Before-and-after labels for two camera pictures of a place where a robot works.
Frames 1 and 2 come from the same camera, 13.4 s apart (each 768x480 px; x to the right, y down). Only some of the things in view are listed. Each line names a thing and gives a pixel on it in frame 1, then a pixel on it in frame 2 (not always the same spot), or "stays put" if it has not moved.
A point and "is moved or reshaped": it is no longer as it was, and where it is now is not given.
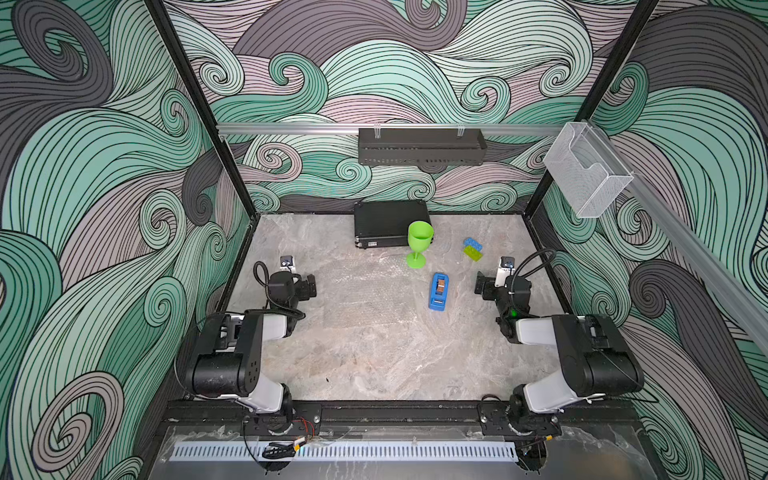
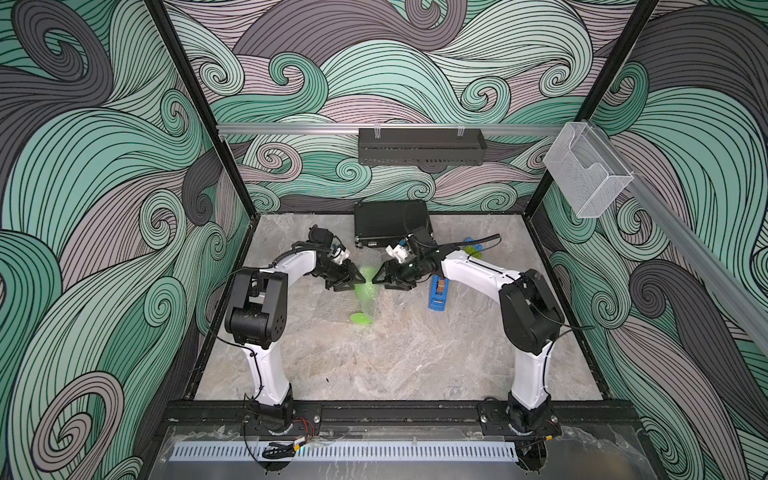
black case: x=380 y=224 stays put
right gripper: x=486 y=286 -> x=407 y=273
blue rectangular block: x=438 y=299 stays put
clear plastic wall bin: x=587 y=170 stays put
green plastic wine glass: x=420 y=234 is moved or reshaped
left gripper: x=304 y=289 -> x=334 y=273
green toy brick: x=473 y=253 stays put
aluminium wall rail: x=287 y=128 stays put
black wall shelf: x=420 y=146 stays put
